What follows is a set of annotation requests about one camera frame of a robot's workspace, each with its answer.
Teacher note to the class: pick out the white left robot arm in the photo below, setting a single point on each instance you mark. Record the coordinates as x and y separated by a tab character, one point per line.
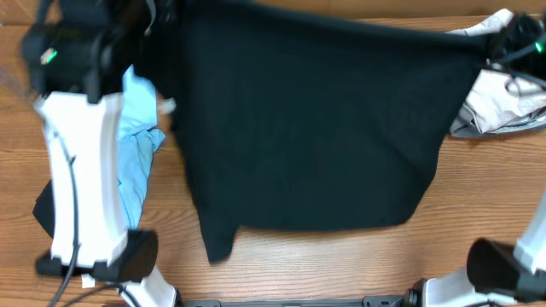
76	66

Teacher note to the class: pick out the brown cardboard back panel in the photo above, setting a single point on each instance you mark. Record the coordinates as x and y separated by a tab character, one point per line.
22	12

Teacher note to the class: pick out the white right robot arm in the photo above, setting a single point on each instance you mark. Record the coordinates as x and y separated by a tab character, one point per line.
496	274

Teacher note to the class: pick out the black t-shirt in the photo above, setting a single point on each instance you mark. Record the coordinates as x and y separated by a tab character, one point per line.
301	122

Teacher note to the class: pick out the folded grey garment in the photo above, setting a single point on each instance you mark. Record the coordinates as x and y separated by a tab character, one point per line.
468	124

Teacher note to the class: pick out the black garment under blue shirt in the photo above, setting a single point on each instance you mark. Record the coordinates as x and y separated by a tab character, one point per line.
44	210

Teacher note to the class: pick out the light blue printed t-shirt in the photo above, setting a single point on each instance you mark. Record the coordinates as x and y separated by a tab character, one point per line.
138	139

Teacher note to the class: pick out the folded beige shorts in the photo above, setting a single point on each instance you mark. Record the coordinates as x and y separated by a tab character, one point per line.
496	92

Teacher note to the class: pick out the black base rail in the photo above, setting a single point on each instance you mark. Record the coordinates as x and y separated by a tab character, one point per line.
367	301

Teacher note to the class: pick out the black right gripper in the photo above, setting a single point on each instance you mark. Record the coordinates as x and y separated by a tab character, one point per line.
522	26

